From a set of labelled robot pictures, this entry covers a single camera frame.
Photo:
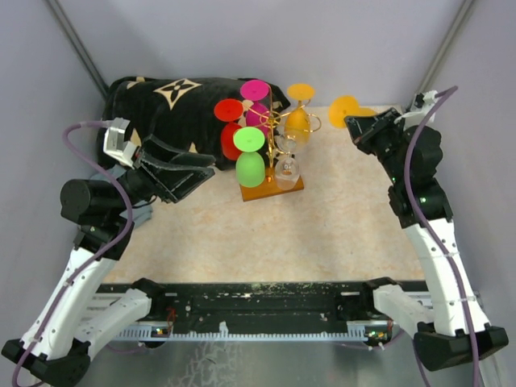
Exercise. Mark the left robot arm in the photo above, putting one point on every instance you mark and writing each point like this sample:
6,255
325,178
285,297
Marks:
58,348

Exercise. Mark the pink plastic wine glass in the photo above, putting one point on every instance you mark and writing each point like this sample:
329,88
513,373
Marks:
254,92

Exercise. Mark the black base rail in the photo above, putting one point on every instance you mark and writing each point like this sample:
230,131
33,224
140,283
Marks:
278,311

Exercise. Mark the grey cloth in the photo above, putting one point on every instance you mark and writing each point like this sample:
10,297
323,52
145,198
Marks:
141,211

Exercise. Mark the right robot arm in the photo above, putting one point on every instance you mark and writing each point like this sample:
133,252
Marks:
455,329

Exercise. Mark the gold wire glass rack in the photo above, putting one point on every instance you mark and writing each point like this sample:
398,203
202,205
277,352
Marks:
276,125

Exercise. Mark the green plastic wine glass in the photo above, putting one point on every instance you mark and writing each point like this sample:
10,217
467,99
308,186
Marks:
250,169

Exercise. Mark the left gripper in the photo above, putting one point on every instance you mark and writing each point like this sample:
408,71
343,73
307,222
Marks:
153,156

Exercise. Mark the clear wine glass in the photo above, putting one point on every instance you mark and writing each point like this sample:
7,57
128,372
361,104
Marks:
287,170

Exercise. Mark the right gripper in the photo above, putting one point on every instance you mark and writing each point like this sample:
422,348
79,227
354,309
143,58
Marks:
358,125

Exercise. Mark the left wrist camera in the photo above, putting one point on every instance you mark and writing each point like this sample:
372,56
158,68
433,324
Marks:
116,146

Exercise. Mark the orange wine glass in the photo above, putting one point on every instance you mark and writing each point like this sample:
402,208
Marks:
345,106
297,124

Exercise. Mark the red plastic wine glass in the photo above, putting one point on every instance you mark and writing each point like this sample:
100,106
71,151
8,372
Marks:
229,111

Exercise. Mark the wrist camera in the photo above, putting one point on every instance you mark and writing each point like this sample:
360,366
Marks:
419,107
116,146

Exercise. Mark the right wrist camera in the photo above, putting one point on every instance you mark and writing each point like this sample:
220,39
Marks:
419,107

